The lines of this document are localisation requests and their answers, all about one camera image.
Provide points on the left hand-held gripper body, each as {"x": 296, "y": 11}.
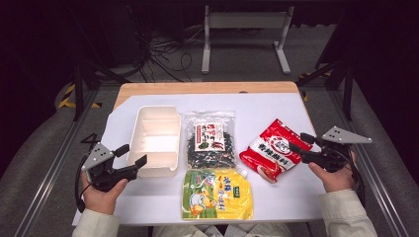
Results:
{"x": 106, "y": 176}

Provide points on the white table sheet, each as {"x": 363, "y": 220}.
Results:
{"x": 273, "y": 204}

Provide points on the person's left hand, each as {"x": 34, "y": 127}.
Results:
{"x": 100, "y": 199}

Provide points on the person's right hand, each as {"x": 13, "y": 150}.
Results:
{"x": 339, "y": 179}

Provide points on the yellow and green spout pouch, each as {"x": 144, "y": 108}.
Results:
{"x": 217, "y": 194}

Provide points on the black metal stand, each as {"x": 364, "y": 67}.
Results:
{"x": 79, "y": 89}
{"x": 347, "y": 92}

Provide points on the red and white seasoning packet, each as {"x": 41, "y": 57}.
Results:
{"x": 270, "y": 153}

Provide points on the clear bag of dried seaweed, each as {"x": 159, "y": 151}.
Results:
{"x": 210, "y": 140}

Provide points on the person's light clothing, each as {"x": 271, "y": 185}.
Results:
{"x": 217, "y": 231}

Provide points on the white plastic container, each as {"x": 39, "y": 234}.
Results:
{"x": 154, "y": 141}

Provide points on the yellow and black floor tape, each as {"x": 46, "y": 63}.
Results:
{"x": 67, "y": 98}
{"x": 305, "y": 97}

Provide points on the white metal stand frame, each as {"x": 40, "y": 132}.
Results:
{"x": 245, "y": 19}

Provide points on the aluminium floor rail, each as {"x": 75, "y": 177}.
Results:
{"x": 46, "y": 184}
{"x": 378, "y": 184}

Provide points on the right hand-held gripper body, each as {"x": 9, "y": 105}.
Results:
{"x": 332, "y": 154}

